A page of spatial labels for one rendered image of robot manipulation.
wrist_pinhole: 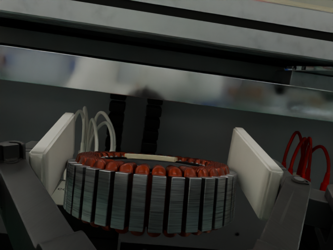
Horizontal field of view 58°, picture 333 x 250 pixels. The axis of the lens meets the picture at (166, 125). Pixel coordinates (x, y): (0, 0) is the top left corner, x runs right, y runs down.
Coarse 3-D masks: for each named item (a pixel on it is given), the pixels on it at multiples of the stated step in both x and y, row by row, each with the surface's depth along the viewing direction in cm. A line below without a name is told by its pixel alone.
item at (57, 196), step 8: (64, 184) 29; (56, 192) 27; (56, 200) 25; (64, 216) 24; (72, 216) 24; (72, 224) 24; (80, 224) 24; (88, 224) 24; (88, 232) 24; (96, 232) 25; (104, 232) 25; (112, 232) 25; (96, 240) 25; (104, 240) 25; (112, 240) 25; (96, 248) 25; (104, 248) 25; (112, 248) 25
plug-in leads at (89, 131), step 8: (80, 112) 33; (104, 112) 34; (88, 120) 35; (96, 120) 35; (88, 128) 35; (96, 128) 32; (112, 128) 34; (88, 136) 35; (96, 136) 31; (112, 136) 32; (88, 144) 36; (96, 144) 31; (112, 144) 32; (80, 152) 34; (64, 176) 32
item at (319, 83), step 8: (280, 72) 37; (288, 72) 35; (296, 72) 34; (304, 72) 34; (280, 80) 37; (288, 80) 35; (296, 80) 34; (304, 80) 35; (312, 80) 35; (320, 80) 35; (328, 80) 35; (320, 88) 35; (328, 88) 35
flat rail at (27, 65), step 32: (0, 64) 26; (32, 64) 26; (64, 64) 27; (96, 64) 27; (128, 64) 27; (160, 96) 28; (192, 96) 28; (224, 96) 28; (256, 96) 29; (288, 96) 29; (320, 96) 29
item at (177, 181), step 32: (96, 160) 17; (128, 160) 23; (160, 160) 24; (192, 160) 23; (64, 192) 18; (96, 192) 16; (128, 192) 15; (160, 192) 15; (192, 192) 15; (224, 192) 17; (96, 224) 15; (128, 224) 16; (160, 224) 15; (192, 224) 15; (224, 224) 17
